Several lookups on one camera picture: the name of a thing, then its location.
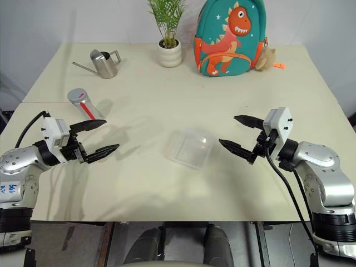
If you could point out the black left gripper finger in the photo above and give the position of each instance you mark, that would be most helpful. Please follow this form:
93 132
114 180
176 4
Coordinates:
89 125
103 153

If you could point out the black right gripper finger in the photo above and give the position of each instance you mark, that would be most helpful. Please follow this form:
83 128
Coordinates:
235 148
249 121

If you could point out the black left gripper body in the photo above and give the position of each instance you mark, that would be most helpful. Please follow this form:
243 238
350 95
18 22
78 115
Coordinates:
71 150

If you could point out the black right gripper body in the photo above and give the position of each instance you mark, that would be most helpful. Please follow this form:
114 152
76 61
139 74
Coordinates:
261 146

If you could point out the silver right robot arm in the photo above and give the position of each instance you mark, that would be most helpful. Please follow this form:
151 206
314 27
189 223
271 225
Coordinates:
324 169

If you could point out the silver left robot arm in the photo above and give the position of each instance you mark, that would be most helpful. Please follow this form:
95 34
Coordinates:
16 162

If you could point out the silver red cylinder tool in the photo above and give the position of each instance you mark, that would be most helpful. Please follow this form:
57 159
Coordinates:
83 103

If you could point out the clear plastic container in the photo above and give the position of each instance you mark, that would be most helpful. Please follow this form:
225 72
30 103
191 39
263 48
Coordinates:
192 148

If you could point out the silver metal watering can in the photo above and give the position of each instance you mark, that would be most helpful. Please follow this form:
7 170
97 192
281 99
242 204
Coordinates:
104 62

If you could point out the teal dinosaur backpack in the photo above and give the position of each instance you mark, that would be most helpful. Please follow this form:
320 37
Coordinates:
229 39

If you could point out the green plant in white pot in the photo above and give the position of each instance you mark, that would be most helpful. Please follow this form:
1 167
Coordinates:
168 30

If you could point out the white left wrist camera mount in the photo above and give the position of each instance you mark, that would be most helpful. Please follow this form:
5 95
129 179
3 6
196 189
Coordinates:
53 131

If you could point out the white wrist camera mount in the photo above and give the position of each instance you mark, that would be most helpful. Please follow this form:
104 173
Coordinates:
53 131
281 122

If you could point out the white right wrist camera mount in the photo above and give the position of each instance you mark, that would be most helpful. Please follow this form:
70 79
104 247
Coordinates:
281 122

